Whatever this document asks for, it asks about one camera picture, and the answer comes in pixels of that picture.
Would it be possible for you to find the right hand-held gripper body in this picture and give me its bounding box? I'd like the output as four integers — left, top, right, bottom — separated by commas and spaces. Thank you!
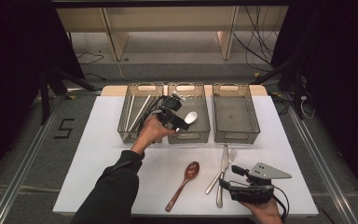
228, 161, 293, 205

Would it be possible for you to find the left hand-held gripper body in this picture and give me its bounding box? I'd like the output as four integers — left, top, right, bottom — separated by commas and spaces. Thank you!
155, 92, 185, 125

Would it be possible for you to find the white ceramic spoon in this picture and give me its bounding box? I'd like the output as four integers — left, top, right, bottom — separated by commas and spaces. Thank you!
184, 111, 199, 125

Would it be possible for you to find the smoky clear plastic bin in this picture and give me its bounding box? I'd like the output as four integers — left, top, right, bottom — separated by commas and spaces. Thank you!
117, 82, 165, 144
212, 82, 261, 145
166, 82, 212, 145

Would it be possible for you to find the metal fork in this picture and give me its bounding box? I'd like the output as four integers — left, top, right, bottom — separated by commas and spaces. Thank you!
204, 148, 239, 196

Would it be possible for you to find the metal knife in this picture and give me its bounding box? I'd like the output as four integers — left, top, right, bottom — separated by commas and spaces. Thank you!
215, 143, 229, 209

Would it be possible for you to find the white chopstick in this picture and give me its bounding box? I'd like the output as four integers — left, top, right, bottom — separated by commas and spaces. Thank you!
124, 94, 136, 133
127, 93, 153, 133

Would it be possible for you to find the brown wooden spoon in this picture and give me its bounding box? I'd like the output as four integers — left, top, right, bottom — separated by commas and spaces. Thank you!
165, 161, 200, 213

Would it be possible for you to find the person's right hand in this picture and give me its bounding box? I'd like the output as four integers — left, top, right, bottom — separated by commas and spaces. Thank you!
241, 199, 283, 224

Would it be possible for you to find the person's left hand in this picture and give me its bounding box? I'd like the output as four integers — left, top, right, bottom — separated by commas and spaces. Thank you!
131, 113, 178, 154

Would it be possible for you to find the light wooden desk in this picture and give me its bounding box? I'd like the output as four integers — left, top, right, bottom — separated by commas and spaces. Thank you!
55, 6, 290, 62

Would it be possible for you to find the white table sheet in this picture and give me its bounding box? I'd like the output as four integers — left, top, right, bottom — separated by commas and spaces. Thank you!
52, 95, 320, 217

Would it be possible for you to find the black metal stand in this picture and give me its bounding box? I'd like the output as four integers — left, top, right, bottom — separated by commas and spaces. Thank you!
250, 55, 307, 120

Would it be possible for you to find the black tripod stand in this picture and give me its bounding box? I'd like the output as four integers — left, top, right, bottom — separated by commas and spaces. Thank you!
38, 66, 97, 125

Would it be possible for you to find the black curtain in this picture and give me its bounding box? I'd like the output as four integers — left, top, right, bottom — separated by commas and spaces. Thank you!
0, 0, 86, 190
271, 0, 358, 208

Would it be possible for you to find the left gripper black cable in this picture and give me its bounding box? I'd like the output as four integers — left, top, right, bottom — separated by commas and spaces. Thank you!
138, 95, 169, 134

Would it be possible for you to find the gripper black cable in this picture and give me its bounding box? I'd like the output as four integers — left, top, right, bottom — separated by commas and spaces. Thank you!
271, 185, 291, 222
138, 95, 169, 134

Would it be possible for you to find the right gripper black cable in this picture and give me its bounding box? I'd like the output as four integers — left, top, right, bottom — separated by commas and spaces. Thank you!
271, 185, 291, 222

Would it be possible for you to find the aluminium floor rail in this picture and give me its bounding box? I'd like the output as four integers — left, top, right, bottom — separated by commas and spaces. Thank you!
287, 105, 358, 224
0, 96, 68, 224

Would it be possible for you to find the thin black floor cable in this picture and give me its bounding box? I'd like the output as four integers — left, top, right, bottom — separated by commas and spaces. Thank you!
75, 50, 105, 66

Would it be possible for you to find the bundle of black cables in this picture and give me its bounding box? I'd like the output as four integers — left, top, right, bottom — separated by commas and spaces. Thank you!
232, 6, 282, 73

